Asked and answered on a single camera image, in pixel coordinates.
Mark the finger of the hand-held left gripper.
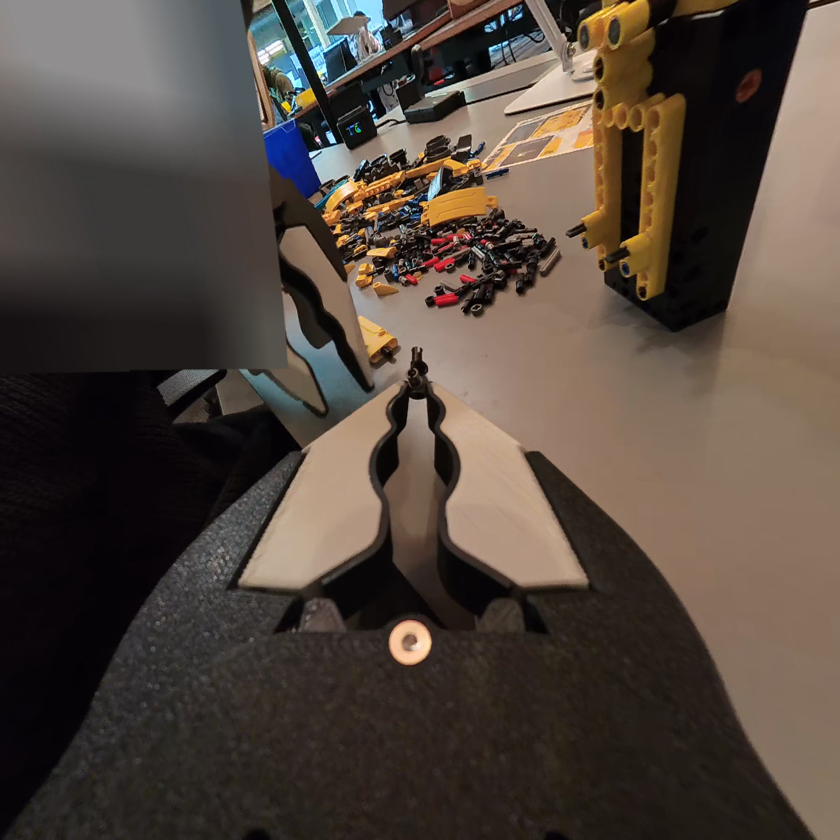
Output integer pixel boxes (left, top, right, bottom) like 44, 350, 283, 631
239, 289, 330, 419
278, 225, 377, 391

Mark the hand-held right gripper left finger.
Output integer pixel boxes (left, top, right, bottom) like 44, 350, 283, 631
238, 381, 416, 608

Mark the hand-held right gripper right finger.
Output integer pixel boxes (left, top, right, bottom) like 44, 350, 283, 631
420, 381, 590, 608

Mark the pile of plastic building parts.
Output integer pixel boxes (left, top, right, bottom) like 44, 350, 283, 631
318, 134, 564, 316

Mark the blue storage bin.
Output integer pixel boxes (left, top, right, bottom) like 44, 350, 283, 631
262, 118, 322, 198

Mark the yellow panel brick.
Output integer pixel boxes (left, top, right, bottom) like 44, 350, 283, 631
356, 315, 399, 364

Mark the small black display device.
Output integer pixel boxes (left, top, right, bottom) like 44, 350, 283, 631
336, 105, 378, 151

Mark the black power brick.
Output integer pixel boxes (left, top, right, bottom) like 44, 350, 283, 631
403, 91, 466, 126

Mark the person's black knit sweater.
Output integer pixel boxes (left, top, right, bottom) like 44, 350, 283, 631
0, 369, 309, 834

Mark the yellow sticker sheet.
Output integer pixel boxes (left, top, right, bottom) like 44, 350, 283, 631
482, 101, 598, 168

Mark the white book stand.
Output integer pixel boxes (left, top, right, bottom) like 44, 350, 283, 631
504, 0, 608, 118

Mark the black and yellow brick model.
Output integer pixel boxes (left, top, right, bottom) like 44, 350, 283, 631
566, 0, 809, 332

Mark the black metal post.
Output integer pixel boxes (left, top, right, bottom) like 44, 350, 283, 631
271, 0, 330, 122

